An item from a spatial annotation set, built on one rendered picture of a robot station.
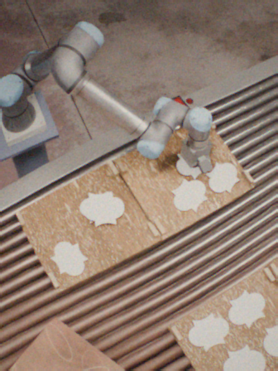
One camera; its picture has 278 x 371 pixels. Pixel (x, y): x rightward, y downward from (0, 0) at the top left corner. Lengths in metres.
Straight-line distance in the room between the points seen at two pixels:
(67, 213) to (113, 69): 1.72
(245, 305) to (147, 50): 2.21
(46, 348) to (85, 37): 1.01
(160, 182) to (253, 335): 0.67
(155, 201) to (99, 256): 0.28
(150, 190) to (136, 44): 1.84
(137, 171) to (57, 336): 0.71
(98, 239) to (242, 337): 0.62
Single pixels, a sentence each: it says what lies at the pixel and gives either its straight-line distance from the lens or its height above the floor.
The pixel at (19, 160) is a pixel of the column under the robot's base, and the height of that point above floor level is 0.70.
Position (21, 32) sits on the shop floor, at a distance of 3.86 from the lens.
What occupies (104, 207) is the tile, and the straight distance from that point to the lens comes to 1.92.
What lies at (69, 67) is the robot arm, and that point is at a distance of 1.68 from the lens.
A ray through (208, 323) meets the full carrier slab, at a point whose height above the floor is 0.95.
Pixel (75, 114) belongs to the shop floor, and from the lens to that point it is 3.30.
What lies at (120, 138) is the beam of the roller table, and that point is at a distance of 2.11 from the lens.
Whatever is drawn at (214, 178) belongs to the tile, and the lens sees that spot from 2.01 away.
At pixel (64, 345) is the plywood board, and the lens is 1.70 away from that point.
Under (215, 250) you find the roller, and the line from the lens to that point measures 1.92.
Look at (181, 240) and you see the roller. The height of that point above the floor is 0.92.
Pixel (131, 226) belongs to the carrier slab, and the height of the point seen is 0.94.
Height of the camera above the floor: 2.70
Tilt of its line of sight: 63 degrees down
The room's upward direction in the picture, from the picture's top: 1 degrees clockwise
